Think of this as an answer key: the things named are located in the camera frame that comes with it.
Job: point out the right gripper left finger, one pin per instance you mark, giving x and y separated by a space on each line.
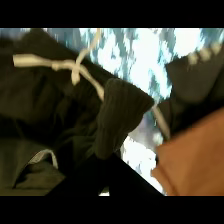
83 183

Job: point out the black garment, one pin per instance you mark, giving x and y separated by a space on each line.
196 83

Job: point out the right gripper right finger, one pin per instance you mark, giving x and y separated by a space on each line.
130 185

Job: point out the orange garment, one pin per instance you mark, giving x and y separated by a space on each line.
193 160

